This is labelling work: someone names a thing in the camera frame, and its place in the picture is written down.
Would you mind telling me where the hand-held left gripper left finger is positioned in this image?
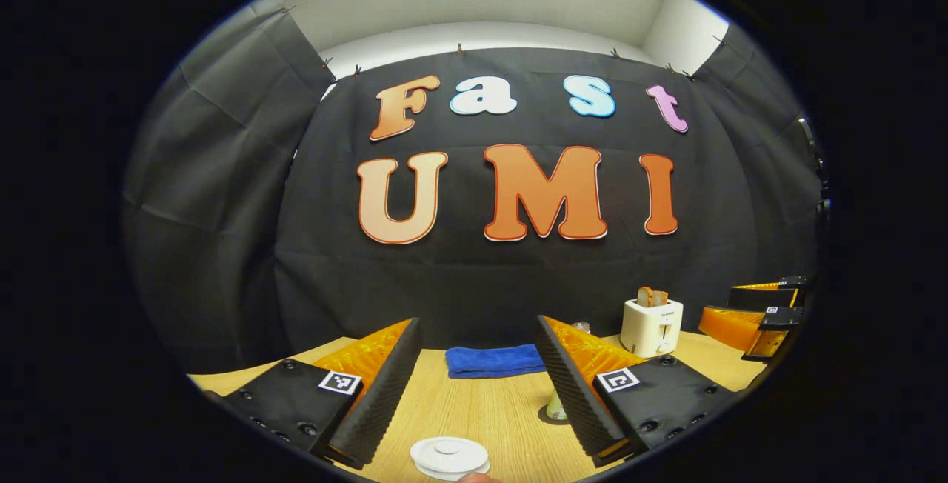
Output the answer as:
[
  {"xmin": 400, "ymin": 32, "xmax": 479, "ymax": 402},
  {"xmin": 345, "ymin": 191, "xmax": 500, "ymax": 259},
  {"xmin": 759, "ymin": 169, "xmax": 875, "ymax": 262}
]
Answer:
[{"xmin": 204, "ymin": 318, "xmax": 423, "ymax": 471}]

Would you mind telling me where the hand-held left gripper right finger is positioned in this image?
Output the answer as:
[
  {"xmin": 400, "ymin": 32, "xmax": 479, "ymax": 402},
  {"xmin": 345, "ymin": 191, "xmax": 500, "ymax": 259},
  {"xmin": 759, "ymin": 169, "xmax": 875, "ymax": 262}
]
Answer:
[{"xmin": 535, "ymin": 315, "xmax": 730, "ymax": 469}]

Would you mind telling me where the white green label water bottle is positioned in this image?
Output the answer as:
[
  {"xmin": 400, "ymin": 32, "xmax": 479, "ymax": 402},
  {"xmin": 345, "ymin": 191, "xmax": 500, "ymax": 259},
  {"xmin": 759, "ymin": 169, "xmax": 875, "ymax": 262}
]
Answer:
[{"xmin": 546, "ymin": 322, "xmax": 592, "ymax": 422}]

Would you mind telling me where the blue towel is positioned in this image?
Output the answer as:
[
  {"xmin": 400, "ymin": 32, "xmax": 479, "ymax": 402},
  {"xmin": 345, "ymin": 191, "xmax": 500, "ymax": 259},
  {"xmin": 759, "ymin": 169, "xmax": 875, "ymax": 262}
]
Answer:
[{"xmin": 445, "ymin": 344, "xmax": 547, "ymax": 379}]

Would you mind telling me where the white toaster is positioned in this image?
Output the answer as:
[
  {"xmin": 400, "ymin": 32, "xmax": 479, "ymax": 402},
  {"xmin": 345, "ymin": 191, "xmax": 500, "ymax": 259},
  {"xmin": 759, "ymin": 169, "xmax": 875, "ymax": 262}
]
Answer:
[{"xmin": 621, "ymin": 298, "xmax": 684, "ymax": 359}]

